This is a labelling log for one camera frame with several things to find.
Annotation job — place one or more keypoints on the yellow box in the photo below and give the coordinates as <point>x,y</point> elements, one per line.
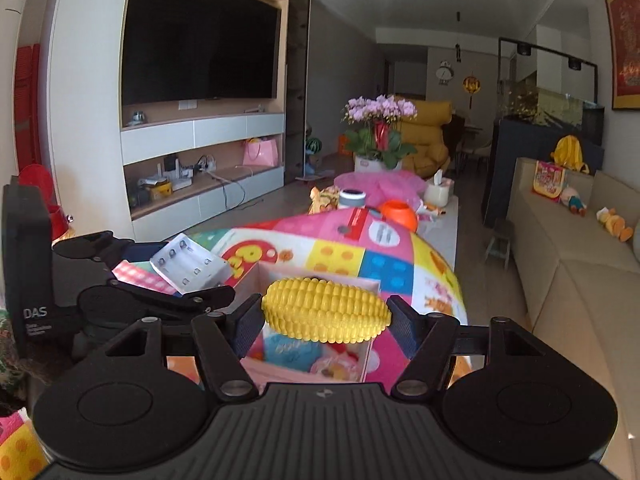
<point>161,190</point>

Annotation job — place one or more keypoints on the red slatted panel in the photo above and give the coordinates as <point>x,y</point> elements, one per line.
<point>27,110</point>

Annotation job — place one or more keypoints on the grey cylinder speaker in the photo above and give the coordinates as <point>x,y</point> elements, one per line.
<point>352,199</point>

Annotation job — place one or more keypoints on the white tissue box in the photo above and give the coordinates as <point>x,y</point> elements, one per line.
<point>439,192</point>

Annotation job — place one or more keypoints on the dark dining table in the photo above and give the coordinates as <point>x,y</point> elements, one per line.
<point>467,135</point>

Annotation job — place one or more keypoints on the orange box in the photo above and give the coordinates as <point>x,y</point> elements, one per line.
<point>344,144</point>

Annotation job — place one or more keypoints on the small grey stool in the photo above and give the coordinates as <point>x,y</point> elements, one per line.
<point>500,245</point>

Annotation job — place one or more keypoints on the yellow snack packet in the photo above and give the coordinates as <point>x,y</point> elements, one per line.
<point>325,201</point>

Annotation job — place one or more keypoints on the yellow lantern ornament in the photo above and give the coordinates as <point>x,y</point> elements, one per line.
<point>471,86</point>

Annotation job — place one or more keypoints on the small doll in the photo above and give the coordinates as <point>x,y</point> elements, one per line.
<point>574,201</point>

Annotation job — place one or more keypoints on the dark fish tank cabinet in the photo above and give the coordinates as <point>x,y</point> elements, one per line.
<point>530,160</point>

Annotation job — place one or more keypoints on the black television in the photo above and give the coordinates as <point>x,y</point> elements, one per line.
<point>200,35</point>

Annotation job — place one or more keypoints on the colourful toy bag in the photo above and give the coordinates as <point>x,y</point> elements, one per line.
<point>550,179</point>

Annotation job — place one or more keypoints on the white battery charger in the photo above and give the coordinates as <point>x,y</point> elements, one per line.
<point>190,265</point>

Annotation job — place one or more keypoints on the pink tulle cloth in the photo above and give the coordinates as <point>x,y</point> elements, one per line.
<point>395,182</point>

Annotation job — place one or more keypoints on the yellow armchair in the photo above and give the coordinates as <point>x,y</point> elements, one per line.
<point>430,125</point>

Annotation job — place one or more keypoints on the colourful printed tablecloth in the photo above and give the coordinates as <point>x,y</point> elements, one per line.
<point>400,270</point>

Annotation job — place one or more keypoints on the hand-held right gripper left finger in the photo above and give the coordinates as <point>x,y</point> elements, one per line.
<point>247,327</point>

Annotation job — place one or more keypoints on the red pedal bin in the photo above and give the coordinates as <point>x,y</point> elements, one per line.
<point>37,175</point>

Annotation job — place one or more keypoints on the framed red picture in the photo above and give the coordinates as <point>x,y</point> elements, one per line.
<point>625,45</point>

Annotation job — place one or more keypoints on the black track light rail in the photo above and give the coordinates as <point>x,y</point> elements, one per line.
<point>550,52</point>

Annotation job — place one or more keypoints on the watermelon ball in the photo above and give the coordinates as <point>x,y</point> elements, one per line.
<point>313,146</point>

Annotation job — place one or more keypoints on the orange bowl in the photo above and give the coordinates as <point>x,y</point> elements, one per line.
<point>397,214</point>

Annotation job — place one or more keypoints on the panda wall clock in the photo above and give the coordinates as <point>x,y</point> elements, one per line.
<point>445,74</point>

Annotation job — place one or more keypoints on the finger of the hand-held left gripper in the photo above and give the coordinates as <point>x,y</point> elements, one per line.
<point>135,251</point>
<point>200,300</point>

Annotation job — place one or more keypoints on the pink orchid plant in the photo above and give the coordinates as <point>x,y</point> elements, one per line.
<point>380,110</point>

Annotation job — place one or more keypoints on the yellow toy corn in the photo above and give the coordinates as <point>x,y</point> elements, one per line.
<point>325,310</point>

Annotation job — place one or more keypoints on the pink cardboard box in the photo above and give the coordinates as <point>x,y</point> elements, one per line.
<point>300,272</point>

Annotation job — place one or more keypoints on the yellow duck plush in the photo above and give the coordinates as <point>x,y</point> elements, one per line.
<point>615,224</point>

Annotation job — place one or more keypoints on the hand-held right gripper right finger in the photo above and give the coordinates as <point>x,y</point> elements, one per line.
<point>407,327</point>

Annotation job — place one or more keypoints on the white television cabinet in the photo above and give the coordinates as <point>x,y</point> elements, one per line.
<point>220,127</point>

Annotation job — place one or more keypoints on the pink gift bag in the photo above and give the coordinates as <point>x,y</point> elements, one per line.
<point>261,154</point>

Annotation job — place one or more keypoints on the beige sofa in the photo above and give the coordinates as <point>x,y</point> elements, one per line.
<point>575,285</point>

